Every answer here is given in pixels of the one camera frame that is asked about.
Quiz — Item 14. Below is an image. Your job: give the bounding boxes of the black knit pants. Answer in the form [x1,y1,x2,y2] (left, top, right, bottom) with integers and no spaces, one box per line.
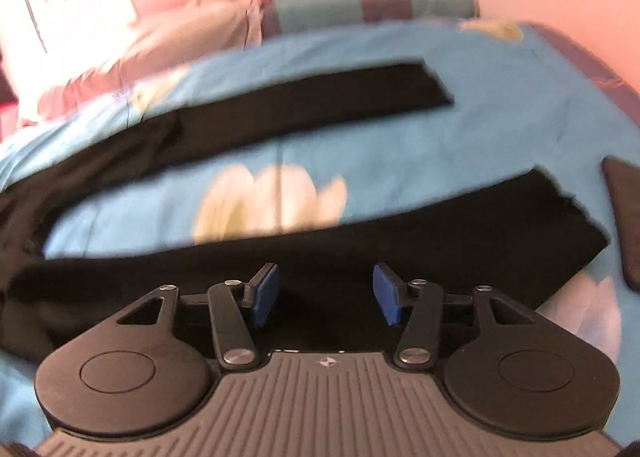
[1,63,608,363]

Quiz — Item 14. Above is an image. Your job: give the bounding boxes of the dark smartphone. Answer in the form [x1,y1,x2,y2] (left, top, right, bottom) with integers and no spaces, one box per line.
[601,156,640,292]

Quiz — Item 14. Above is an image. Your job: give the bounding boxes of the grey pink pillow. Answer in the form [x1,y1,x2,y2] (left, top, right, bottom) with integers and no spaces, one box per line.
[18,0,262,126]

